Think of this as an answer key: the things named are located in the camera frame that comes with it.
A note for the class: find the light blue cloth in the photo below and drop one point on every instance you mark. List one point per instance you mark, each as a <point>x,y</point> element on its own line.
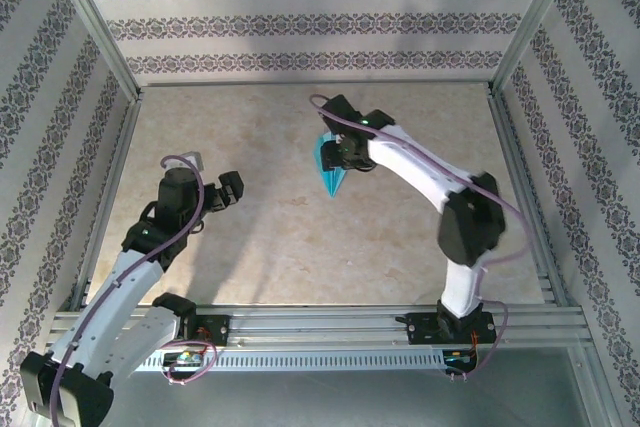
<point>334,184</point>

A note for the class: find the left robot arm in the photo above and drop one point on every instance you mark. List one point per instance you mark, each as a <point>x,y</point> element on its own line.
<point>110,297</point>

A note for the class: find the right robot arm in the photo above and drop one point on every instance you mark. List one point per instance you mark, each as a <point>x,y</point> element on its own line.
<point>470,227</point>

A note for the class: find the left circuit board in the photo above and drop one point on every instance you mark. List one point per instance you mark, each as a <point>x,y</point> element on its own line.
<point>185,358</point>

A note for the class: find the circuit board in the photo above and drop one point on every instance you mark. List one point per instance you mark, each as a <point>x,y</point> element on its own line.
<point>457,359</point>
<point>185,358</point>

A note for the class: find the right circuit board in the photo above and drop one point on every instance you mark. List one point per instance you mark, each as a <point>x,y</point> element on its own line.
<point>457,359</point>

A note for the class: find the aluminium back rail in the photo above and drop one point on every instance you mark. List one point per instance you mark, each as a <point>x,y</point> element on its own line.
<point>320,83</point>

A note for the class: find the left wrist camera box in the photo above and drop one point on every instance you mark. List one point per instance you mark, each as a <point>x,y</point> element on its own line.
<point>192,161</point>

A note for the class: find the aluminium side rail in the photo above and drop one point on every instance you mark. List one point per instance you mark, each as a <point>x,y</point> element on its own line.
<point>110,197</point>
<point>526,197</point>

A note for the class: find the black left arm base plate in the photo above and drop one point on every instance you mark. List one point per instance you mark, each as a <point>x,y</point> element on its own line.
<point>215,329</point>

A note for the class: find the aluminium mounting rail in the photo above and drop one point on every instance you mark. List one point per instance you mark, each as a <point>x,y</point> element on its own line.
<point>320,329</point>

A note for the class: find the aluminium frame post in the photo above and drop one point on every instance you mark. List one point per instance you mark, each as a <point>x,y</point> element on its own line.
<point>534,22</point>
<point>95,22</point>

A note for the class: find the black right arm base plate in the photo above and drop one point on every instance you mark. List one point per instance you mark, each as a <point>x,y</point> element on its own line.
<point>425,329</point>

